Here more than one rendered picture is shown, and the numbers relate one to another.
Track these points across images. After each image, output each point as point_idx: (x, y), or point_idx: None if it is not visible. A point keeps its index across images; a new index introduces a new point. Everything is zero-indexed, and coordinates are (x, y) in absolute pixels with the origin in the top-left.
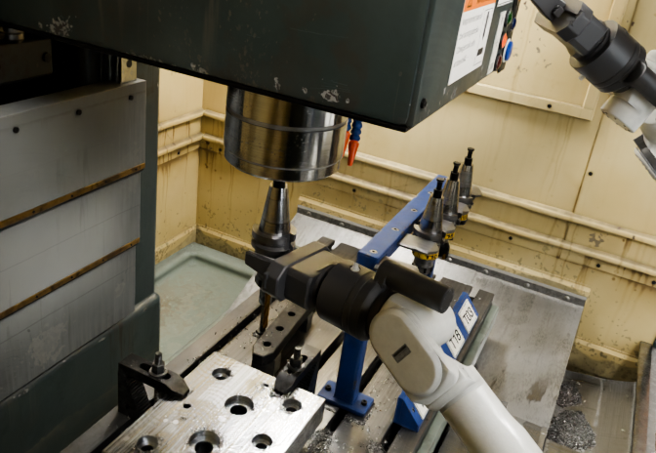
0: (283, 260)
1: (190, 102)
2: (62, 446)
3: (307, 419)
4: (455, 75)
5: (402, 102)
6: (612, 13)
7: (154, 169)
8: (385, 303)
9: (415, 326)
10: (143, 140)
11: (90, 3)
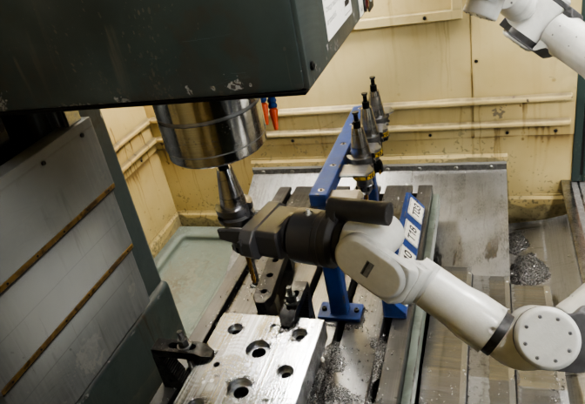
0: (248, 226)
1: (136, 117)
2: None
3: (315, 340)
4: (332, 30)
5: (294, 71)
6: None
7: (124, 184)
8: (340, 232)
9: (370, 244)
10: (105, 164)
11: (14, 77)
